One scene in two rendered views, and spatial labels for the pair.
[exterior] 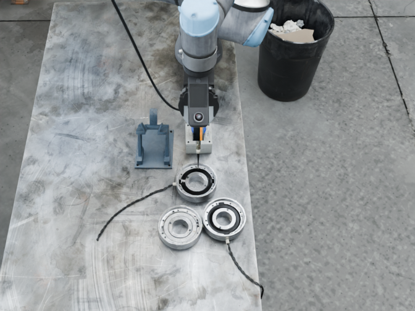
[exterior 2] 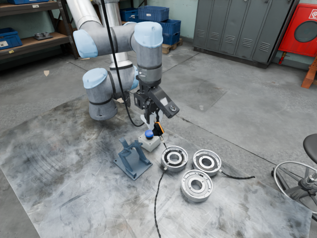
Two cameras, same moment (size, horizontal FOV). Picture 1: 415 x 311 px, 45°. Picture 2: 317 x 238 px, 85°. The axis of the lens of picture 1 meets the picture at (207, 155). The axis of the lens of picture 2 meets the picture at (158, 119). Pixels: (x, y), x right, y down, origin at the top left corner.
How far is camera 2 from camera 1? 0.76 m
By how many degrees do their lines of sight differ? 33
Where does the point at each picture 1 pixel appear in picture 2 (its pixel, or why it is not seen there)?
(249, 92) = not seen: hidden behind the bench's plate
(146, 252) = (195, 217)
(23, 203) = not seen: outside the picture
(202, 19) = (159, 29)
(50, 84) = (24, 182)
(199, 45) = (158, 55)
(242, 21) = (127, 74)
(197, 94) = (162, 96)
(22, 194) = not seen: outside the picture
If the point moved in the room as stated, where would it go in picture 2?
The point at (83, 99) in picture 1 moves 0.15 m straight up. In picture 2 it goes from (60, 172) to (43, 147)
